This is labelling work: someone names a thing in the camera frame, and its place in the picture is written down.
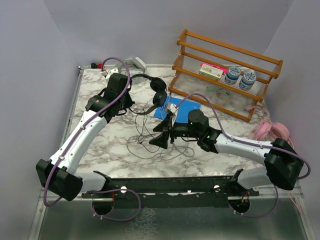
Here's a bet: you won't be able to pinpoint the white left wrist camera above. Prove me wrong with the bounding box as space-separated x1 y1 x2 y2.
100 67 119 81

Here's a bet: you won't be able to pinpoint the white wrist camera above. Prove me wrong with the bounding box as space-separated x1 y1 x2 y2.
100 67 119 81
164 102 178 116

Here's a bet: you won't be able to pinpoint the clear tape roll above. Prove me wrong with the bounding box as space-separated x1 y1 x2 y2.
215 88 231 105

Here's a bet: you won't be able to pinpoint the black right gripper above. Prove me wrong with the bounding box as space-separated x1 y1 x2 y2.
149 114 201 150

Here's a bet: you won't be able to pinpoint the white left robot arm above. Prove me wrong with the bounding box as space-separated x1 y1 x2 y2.
36 73 132 201

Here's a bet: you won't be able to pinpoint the grey white headphones with cable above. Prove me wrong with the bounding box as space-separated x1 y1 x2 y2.
114 57 195 160

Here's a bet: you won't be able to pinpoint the blue plastic board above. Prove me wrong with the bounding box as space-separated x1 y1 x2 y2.
153 96 201 123

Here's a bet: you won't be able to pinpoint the wooden two-tier rack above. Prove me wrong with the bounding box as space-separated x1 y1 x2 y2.
168 29 283 122

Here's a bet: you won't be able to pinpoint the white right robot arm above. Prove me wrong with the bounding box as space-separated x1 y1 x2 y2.
149 109 304 196

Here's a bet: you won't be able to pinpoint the blue white jar left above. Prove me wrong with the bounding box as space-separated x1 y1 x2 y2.
224 66 242 85

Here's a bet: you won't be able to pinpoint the blue white jar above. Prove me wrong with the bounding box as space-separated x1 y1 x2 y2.
224 66 242 85
239 70 257 91

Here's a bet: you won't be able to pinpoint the white green cardboard box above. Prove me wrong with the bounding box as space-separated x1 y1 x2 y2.
199 64 224 81

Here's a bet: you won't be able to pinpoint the pink headphones with cable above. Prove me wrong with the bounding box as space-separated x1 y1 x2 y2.
240 105 302 218

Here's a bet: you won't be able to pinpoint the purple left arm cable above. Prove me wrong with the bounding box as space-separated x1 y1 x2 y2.
42 56 142 222

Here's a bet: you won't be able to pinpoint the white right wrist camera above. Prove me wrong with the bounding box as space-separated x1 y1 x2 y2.
164 102 178 116

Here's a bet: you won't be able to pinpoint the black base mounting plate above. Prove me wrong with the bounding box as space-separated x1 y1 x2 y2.
81 176 259 209

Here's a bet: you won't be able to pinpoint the blue white jar right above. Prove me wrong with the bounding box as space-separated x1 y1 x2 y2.
239 70 257 91

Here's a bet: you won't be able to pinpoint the red black emergency button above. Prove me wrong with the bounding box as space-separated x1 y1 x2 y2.
90 62 104 69

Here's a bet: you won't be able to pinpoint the black headphones with cable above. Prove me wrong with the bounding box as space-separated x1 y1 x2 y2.
124 73 176 154

